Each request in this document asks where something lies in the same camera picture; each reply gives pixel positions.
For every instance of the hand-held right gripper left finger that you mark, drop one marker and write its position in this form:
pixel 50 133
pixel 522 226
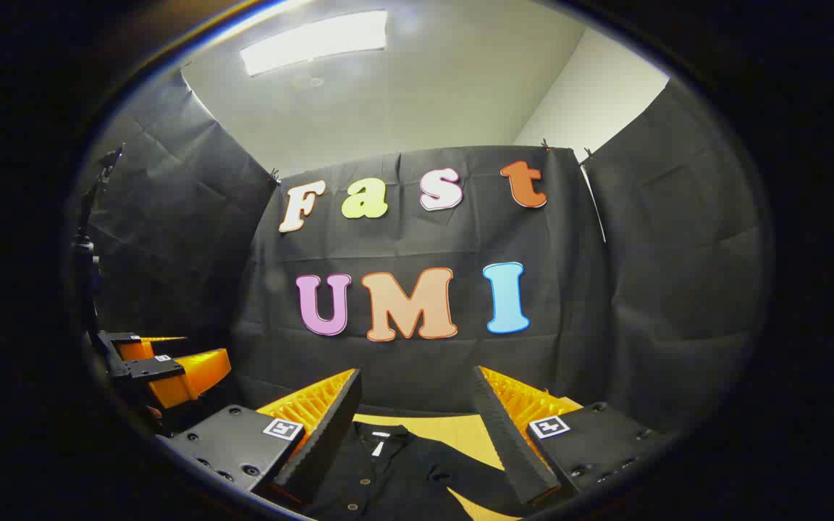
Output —
pixel 319 434

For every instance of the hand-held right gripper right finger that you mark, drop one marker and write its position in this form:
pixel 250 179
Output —
pixel 507 434

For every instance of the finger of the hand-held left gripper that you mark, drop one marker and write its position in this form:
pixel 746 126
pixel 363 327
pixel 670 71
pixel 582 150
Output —
pixel 131 349
pixel 192 373

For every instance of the black button shirt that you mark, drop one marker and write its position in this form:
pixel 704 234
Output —
pixel 402 477

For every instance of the black tripod stand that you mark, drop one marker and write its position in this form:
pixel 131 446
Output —
pixel 85 260

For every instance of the black backdrop cloth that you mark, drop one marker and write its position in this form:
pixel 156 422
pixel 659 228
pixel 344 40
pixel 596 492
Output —
pixel 424 362

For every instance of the ceiling light panel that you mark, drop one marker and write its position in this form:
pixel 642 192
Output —
pixel 316 42

